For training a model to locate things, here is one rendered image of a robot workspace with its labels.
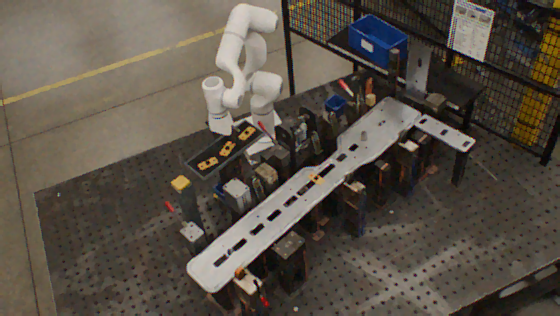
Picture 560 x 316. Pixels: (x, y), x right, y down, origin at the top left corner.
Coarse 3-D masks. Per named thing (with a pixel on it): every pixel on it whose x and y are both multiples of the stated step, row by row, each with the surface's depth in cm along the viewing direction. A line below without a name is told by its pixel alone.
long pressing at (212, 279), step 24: (360, 120) 275; (384, 120) 274; (408, 120) 273; (360, 144) 265; (384, 144) 263; (312, 168) 256; (336, 168) 256; (288, 192) 248; (312, 192) 247; (264, 216) 240; (288, 216) 239; (216, 240) 234; (240, 240) 234; (264, 240) 232; (192, 264) 227; (240, 264) 225; (216, 288) 219
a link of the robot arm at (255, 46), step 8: (248, 32) 251; (256, 32) 256; (248, 40) 252; (256, 40) 253; (264, 40) 257; (248, 48) 254; (256, 48) 254; (264, 48) 257; (248, 56) 259; (256, 56) 257; (264, 56) 260; (248, 64) 263; (256, 64) 261; (248, 72) 267; (248, 80) 272; (248, 88) 274
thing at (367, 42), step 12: (360, 24) 310; (372, 24) 313; (384, 24) 304; (360, 36) 301; (372, 36) 316; (384, 36) 309; (396, 36) 301; (408, 36) 292; (360, 48) 306; (372, 48) 297; (384, 48) 288; (396, 48) 292; (384, 60) 294
